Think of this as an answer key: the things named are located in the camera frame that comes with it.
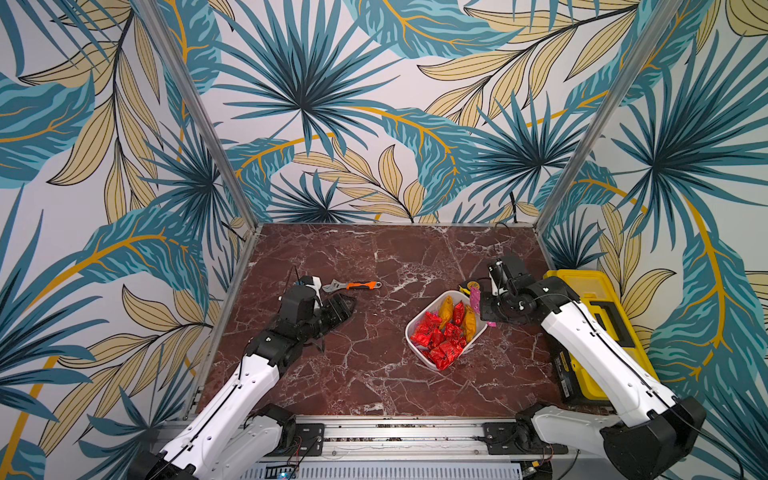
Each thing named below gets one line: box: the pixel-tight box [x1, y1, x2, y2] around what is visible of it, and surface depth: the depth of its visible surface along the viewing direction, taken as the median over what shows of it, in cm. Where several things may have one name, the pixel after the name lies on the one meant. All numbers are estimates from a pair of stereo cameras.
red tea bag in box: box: [453, 300, 465, 327], surface depth 94 cm
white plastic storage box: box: [405, 290, 488, 371], surface depth 87 cm
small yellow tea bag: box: [439, 295, 454, 330], surface depth 91 cm
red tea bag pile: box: [409, 311, 467, 371], surface depth 85 cm
